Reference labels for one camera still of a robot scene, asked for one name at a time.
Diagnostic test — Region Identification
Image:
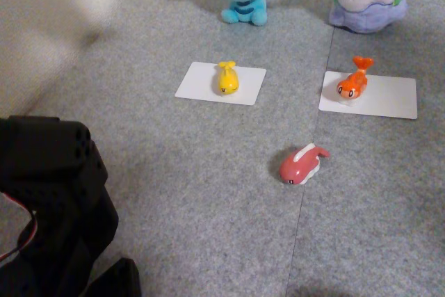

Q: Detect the red white black servo cable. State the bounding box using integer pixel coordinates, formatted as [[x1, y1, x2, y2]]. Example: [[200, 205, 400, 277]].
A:
[[0, 191, 40, 262]]

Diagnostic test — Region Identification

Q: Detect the orange shrimp sushi figure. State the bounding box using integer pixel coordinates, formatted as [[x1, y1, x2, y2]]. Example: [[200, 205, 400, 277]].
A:
[[336, 56, 375, 107]]

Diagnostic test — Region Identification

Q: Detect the yellow egg sushi figure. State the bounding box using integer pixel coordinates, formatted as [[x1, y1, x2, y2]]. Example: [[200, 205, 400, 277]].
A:
[[217, 61, 241, 97]]

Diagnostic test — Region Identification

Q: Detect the grey carpet tile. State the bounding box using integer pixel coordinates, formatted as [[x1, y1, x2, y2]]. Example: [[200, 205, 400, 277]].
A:
[[0, 0, 337, 297], [284, 0, 445, 297]]

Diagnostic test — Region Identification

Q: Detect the white rectangular card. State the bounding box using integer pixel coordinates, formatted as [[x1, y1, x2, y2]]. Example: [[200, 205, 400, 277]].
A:
[[175, 61, 268, 106], [318, 70, 418, 120]]

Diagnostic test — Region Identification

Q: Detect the red tuna sushi figure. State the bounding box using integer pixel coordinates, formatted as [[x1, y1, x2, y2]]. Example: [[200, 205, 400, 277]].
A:
[[279, 143, 331, 186]]

